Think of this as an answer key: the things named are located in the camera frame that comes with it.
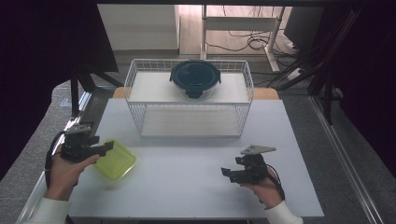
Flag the white power strip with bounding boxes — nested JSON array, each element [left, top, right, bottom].
[[286, 67, 304, 81]]

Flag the wooden board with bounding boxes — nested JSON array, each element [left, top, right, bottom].
[[112, 86, 280, 101]]

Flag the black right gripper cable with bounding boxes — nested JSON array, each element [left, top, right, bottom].
[[265, 163, 287, 202]]

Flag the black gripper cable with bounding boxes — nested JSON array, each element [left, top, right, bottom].
[[265, 163, 287, 202], [44, 131, 67, 189]]

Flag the white metal desk frame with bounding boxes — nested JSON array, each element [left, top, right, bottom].
[[200, 4, 286, 74]]

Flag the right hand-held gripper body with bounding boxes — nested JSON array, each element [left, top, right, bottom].
[[233, 144, 277, 185]]

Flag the person's right hand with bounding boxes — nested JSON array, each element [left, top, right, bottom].
[[240, 173, 284, 210]]

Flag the white wire shelf rack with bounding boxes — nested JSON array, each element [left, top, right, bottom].
[[123, 58, 255, 139]]

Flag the aluminium frame rail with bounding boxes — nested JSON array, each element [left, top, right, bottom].
[[14, 91, 93, 224], [308, 94, 387, 224]]

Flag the white cabinet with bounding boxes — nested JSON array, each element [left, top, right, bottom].
[[97, 4, 181, 51]]

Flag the black floor cables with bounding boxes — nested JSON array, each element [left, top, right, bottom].
[[205, 5, 298, 60]]

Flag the black curtain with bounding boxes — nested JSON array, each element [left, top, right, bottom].
[[0, 0, 120, 182], [320, 0, 396, 180]]

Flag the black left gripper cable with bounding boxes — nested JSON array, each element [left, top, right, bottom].
[[44, 131, 67, 189]]

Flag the person's left hand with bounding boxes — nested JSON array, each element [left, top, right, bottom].
[[46, 146, 101, 202]]

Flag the round dark blue lidded container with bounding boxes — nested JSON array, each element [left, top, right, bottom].
[[168, 59, 222, 101]]

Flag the green square food container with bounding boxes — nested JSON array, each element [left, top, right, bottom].
[[92, 138, 138, 182]]

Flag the black metal stand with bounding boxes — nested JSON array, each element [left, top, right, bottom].
[[69, 60, 124, 121], [267, 8, 366, 126]]

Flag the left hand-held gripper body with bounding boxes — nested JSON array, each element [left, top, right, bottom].
[[60, 122, 101, 163]]

